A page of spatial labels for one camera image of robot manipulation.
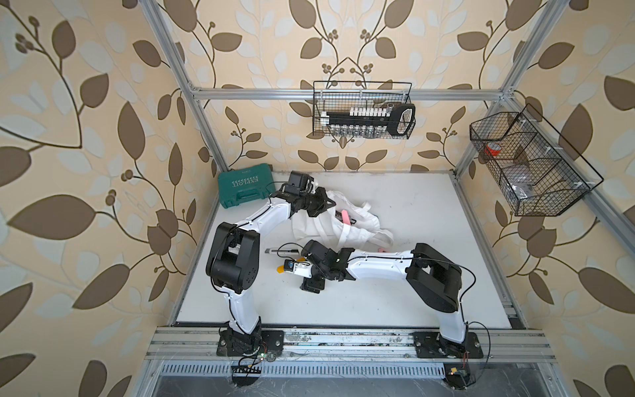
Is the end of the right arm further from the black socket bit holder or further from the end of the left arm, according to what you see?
the black socket bit holder

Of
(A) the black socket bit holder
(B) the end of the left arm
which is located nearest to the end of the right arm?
(B) the end of the left arm

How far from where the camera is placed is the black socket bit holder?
823mm
